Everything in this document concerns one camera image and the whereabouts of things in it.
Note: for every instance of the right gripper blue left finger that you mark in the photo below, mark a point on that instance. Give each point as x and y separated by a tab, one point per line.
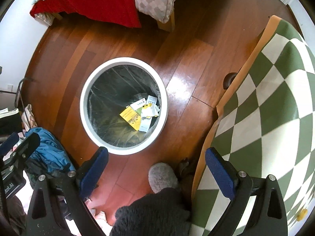
90	172

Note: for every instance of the black trash bin liner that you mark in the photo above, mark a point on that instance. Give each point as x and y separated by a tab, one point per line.
114	90

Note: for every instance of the white round trash bin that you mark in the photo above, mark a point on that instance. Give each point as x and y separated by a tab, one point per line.
163	114

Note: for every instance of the blue jacket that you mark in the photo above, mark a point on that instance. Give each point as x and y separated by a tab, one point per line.
50	152

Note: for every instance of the white paper scraps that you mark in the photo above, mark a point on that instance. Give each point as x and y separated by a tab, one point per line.
147	108

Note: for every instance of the black metal rack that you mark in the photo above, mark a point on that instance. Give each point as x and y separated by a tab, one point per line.
18	100

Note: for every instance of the grey fuzzy slipper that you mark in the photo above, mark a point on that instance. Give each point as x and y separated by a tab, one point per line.
162	176

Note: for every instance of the green white checkered tablecloth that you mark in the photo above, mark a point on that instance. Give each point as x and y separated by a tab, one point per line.
265	126

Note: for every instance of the yellow paper leaflet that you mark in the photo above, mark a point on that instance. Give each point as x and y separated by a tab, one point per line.
131	117

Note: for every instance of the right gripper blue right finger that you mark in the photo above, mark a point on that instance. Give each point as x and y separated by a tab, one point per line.
222	171

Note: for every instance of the black fuzzy trouser leg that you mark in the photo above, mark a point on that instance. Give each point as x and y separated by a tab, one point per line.
165	213

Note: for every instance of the black chair caster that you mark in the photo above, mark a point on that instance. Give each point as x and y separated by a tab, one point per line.
228	79

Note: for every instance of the small yellow object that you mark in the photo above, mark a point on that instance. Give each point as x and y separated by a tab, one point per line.
302	215

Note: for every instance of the red bed sheet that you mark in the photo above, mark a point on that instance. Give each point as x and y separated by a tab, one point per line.
82	6

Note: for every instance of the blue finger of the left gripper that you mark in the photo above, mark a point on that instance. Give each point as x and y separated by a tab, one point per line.
8	144
26	148

